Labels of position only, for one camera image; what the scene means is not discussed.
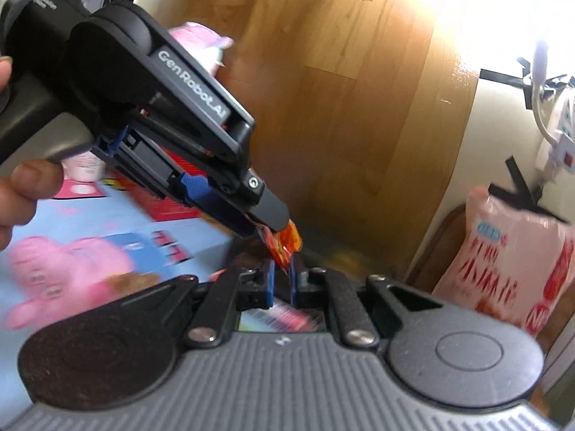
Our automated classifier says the pink plush toy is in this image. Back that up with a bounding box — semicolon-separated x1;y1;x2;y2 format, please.
167;22;235;78

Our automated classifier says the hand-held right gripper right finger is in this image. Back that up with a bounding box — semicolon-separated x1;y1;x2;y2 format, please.
290;256;446;349

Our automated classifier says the red gift bag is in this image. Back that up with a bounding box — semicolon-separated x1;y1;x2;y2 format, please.
105;144;232;225

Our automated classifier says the person's left hand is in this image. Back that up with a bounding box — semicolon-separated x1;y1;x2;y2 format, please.
0;56;64;253

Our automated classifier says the pink snack bag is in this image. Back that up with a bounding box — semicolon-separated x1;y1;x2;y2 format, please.
432;186;575;338

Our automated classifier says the pink and white packet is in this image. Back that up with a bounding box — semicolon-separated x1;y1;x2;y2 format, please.
54;150;109;199

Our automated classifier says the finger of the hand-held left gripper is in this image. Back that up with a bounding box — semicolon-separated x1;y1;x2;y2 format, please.
135;110;289;231
93;126;253;237

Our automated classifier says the white power strip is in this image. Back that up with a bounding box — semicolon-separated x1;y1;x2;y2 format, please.
536;92;575;186

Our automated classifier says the orange snack packet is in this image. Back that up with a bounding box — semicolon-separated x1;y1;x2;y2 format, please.
257;219;304;275

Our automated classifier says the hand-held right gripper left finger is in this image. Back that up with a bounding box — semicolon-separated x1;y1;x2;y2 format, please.
180;259;276;348

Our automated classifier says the printed cartoon blanket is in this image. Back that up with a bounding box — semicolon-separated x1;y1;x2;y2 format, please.
0;175;324;333

